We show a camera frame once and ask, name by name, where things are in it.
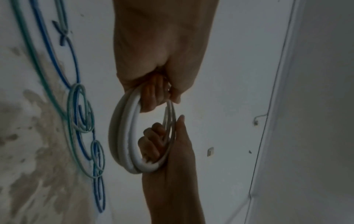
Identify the large teal wall hoop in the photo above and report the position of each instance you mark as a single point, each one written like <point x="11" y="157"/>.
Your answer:
<point x="33" y="56"/>

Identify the person's left hand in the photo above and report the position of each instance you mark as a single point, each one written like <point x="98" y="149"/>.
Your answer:
<point x="163" y="39"/>

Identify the white yarn-wrapped hoop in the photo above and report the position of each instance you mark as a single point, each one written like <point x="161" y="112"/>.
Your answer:
<point x="132" y="140"/>
<point x="116" y="131"/>

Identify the large blue wall hoop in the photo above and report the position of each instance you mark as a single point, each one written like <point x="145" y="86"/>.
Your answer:
<point x="47" y="43"/>

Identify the small teal blue hoop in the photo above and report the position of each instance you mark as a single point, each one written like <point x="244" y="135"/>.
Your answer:
<point x="96" y="153"/>

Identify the small pale teal double hoop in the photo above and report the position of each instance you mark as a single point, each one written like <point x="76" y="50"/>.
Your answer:
<point x="72" y="105"/>

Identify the person's right forearm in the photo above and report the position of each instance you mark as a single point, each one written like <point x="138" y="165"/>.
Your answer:
<point x="174" y="207"/>

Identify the person's right hand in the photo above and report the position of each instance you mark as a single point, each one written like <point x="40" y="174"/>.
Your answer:
<point x="171" y="166"/>

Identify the pale teal wall hoop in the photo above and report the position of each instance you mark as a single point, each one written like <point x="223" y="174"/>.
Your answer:
<point x="62" y="15"/>

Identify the small blue oval hoop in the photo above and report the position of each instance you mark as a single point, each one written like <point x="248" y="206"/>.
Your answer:
<point x="96" y="196"/>

